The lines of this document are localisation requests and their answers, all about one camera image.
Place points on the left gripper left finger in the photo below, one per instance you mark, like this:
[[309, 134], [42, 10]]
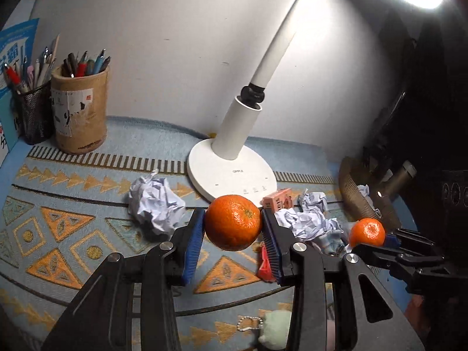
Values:
[[193, 239]]

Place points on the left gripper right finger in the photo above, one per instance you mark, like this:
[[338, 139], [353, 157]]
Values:
[[277, 240]]

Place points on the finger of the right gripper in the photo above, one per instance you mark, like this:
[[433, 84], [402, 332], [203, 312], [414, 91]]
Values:
[[387, 255], [406, 238]]

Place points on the orange tangerine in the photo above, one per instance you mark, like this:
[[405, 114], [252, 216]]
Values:
[[367, 231], [232, 222]]

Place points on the red orange snack packet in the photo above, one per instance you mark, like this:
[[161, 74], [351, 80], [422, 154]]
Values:
[[264, 271]]

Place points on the brown ribbed glass bowl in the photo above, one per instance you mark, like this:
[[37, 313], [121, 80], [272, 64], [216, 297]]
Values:
[[363, 198]]

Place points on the green white plush keychain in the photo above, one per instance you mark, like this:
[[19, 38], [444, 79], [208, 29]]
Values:
[[273, 328]]

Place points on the crumpled paper ball right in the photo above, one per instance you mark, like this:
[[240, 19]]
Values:
[[310, 223]]

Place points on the pink eraser box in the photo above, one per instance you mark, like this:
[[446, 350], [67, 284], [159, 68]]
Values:
[[278, 200]]

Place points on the crumpled white paper ball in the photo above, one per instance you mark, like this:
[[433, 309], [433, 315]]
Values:
[[151, 201]]

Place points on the white desk lamp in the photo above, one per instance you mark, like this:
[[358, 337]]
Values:
[[328, 71]]

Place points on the patterned blue table mat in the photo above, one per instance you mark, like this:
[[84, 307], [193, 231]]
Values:
[[62, 214]]

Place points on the bamboo pen holder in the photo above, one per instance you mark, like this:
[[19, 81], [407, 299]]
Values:
[[79, 106]]

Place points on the black mesh pen cup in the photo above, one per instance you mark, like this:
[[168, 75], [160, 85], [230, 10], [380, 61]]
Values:
[[36, 114]]

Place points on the blue booklet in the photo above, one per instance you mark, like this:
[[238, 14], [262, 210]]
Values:
[[16, 49]]

